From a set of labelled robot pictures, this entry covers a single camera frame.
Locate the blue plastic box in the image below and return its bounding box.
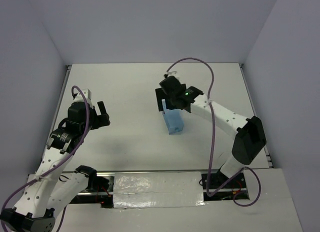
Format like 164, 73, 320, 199
161, 99, 184, 135

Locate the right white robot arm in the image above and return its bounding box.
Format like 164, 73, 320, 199
155, 75, 267, 183

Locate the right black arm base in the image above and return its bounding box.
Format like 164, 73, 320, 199
198, 173, 249, 202

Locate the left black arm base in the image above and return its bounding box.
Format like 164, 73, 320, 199
70, 174, 115, 209

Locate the purple cable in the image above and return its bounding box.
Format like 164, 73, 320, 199
0, 85, 91, 232
165, 57, 262, 208

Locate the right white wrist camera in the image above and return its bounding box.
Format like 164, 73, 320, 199
164, 71, 177, 78

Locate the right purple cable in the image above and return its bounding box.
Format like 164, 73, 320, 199
165, 57, 262, 208

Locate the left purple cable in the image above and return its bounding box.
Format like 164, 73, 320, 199
0, 85, 91, 232

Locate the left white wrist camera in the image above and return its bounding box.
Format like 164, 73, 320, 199
81, 89, 92, 103

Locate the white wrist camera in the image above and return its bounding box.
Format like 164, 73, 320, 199
164, 71, 177, 78
81, 89, 92, 103

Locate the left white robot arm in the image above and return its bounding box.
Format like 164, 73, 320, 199
0, 101, 110, 232

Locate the silver tape patch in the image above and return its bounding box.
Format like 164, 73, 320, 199
113, 172, 205, 209

